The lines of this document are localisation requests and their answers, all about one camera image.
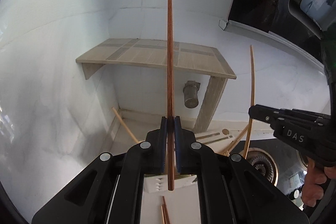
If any curved bamboo chopstick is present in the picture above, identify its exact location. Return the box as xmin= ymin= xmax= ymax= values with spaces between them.
xmin=243 ymin=45 xmax=255 ymax=159

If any dark brown wooden chopstick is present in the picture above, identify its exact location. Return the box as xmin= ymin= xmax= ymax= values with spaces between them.
xmin=167 ymin=0 xmax=175 ymax=191

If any person's right hand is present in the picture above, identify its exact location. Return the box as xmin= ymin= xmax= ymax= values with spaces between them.
xmin=301 ymin=158 xmax=327 ymax=207

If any bamboo chopstick in side slot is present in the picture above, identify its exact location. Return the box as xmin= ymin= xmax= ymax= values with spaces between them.
xmin=222 ymin=126 xmax=248 ymax=156

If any black glass gas stove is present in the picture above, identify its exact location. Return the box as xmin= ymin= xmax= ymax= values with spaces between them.
xmin=236 ymin=139 xmax=316 ymax=204

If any reddish brown wooden chopstick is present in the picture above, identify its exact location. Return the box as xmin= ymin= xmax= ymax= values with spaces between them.
xmin=161 ymin=196 xmax=171 ymax=224

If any light chopstick in holder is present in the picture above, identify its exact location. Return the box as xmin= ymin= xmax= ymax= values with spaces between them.
xmin=111 ymin=107 xmax=139 ymax=143

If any grey metal pipe fitting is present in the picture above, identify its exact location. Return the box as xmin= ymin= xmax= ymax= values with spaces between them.
xmin=183 ymin=81 xmax=201 ymax=109

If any black range hood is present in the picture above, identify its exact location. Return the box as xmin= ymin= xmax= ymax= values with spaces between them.
xmin=220 ymin=0 xmax=335 ymax=71

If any wooden wall shelf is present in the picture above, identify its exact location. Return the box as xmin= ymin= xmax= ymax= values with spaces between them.
xmin=76 ymin=39 xmax=236 ymax=133

